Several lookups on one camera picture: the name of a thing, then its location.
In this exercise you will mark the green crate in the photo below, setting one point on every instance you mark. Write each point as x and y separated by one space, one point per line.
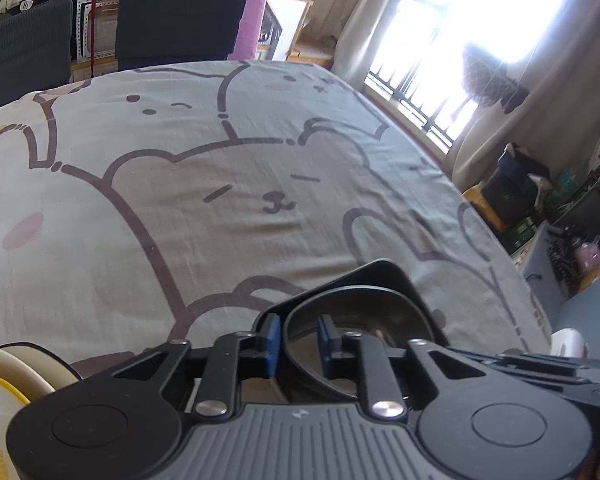
520 235

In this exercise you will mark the white wooden staircase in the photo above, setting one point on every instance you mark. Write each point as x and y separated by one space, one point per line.
310 55

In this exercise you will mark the grey cabinet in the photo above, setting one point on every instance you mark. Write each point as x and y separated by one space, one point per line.
590 310

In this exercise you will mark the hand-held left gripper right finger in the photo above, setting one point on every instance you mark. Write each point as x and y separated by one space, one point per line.
326 345

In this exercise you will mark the dark hanging cloth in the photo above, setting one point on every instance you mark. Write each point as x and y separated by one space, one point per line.
490 80

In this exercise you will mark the cartoon bear printed tablecloth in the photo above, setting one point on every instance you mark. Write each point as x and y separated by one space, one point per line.
180 185

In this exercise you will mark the pink bottle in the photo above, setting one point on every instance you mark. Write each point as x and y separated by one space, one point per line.
590 255

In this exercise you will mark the black bag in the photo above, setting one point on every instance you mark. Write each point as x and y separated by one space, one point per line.
510 185

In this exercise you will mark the round steel bowl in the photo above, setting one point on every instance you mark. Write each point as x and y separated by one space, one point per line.
380 310

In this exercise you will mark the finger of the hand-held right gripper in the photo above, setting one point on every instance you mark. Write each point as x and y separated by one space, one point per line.
520 367

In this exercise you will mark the black window guard rail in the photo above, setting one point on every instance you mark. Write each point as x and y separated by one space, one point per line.
430 120

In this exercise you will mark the yellow box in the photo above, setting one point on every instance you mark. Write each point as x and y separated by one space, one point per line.
482 207

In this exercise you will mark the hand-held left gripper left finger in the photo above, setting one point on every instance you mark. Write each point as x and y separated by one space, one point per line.
272 345

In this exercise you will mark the dark grey chair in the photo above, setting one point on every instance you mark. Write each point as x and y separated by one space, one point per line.
180 25
25 50

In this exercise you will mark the white paper roll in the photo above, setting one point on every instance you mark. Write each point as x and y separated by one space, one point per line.
570 342

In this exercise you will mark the beige curtain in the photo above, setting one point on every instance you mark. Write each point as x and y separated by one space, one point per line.
555 110
360 20

